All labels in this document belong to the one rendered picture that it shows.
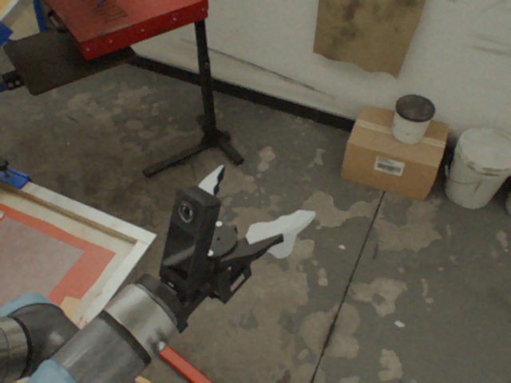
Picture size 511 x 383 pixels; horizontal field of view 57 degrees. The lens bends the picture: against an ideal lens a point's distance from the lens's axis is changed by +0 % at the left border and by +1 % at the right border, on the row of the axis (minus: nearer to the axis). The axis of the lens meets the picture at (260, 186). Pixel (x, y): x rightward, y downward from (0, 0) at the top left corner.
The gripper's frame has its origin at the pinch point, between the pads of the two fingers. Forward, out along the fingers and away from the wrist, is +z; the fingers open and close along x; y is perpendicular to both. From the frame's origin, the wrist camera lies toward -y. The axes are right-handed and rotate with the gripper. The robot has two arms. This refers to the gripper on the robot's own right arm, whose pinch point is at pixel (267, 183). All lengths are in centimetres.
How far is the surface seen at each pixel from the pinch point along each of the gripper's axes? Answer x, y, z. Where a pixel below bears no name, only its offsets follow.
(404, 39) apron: -62, 82, 179
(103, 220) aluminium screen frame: -73, 59, 4
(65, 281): -68, 64, -15
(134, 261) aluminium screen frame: -55, 62, 0
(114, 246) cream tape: -66, 64, 1
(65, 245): -78, 62, -8
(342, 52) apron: -93, 94, 172
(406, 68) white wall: -62, 103, 186
